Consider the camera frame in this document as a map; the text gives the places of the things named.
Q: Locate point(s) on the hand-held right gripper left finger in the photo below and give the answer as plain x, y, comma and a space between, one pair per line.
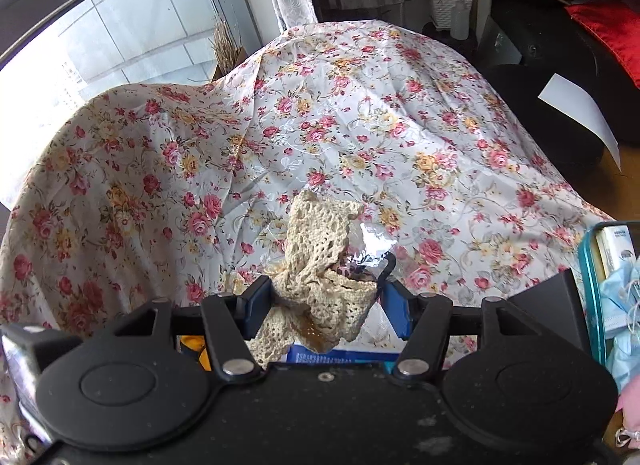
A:
260, 305

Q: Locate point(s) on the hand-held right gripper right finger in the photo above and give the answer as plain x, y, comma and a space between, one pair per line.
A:
397, 310

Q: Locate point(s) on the blue tissue pack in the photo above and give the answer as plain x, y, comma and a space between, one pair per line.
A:
340, 356

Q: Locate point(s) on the cream crochet lace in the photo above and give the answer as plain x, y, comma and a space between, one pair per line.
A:
315, 255

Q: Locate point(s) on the gold and teal tin box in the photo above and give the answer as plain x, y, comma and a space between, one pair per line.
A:
586, 265

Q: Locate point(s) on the light blue face mask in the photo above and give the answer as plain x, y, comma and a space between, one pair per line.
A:
620, 295

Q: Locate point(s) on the small white box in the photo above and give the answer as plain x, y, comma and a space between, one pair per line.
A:
617, 245

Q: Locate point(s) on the pale blue face mask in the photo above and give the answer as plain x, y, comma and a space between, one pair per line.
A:
627, 360

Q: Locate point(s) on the pink pouch with silver ribbon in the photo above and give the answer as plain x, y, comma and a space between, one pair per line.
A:
632, 405

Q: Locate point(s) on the orange and grey scrunchie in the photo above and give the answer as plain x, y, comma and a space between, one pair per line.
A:
192, 347

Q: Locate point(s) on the black wedge-shaped case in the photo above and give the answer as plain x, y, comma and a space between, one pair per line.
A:
555, 305

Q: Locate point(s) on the floral tablecloth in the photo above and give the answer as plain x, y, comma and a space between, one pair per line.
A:
350, 120

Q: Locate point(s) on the dried grass bundle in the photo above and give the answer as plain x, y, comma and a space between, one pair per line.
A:
225, 45

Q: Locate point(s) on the white paper sheet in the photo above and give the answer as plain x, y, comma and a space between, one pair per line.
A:
575, 105

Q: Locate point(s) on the black sofa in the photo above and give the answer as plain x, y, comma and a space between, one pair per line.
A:
525, 45

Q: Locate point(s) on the white plastic bottle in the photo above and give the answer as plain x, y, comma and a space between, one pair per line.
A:
460, 20

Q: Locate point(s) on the window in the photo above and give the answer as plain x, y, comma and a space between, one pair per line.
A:
125, 20

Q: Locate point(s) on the red cushion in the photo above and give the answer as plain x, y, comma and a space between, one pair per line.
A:
615, 30

